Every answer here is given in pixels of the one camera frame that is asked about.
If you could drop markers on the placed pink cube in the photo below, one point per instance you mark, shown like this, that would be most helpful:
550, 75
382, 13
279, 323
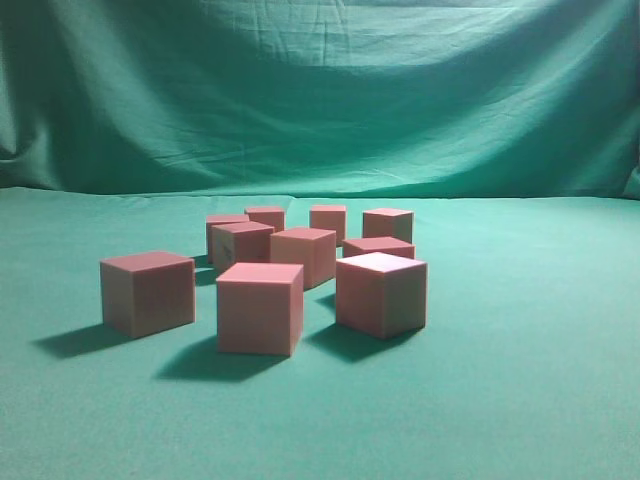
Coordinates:
260, 308
221, 219
313, 248
268, 215
330, 217
388, 222

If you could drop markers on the green cloth backdrop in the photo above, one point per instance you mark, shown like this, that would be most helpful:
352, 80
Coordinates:
509, 128

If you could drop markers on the pink cube with mark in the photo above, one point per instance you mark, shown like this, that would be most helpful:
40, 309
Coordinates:
240, 242

